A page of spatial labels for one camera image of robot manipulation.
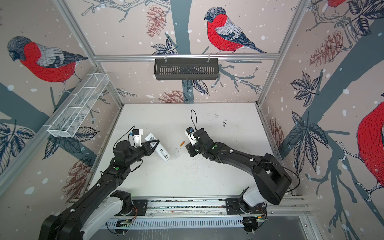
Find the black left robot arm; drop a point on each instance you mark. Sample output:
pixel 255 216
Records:
pixel 74 223

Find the aluminium cross bar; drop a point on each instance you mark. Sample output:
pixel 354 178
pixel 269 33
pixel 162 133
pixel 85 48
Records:
pixel 220 57

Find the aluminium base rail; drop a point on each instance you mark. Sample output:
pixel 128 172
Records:
pixel 194 207

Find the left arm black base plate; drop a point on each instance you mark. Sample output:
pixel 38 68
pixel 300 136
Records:
pixel 134 208

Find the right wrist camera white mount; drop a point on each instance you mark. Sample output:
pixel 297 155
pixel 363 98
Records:
pixel 190 134

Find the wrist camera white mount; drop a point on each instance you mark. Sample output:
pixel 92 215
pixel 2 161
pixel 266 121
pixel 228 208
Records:
pixel 190 134
pixel 137 137

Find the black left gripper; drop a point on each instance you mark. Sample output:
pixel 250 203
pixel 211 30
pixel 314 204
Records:
pixel 147 148

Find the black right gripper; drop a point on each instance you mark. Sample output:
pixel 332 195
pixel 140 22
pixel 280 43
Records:
pixel 191 147

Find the white remote control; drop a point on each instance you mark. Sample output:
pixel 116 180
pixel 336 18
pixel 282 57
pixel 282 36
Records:
pixel 164 155

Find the black hanging basket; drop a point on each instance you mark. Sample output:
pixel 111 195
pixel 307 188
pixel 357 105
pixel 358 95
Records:
pixel 186 69

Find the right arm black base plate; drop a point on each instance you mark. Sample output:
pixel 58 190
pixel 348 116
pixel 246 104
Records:
pixel 240 207

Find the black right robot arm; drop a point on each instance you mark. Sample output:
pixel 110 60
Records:
pixel 271 178

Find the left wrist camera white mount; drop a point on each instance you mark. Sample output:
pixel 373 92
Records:
pixel 137 137

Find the white perforated cable duct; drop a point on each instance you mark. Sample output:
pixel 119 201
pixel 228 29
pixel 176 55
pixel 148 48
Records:
pixel 174 223

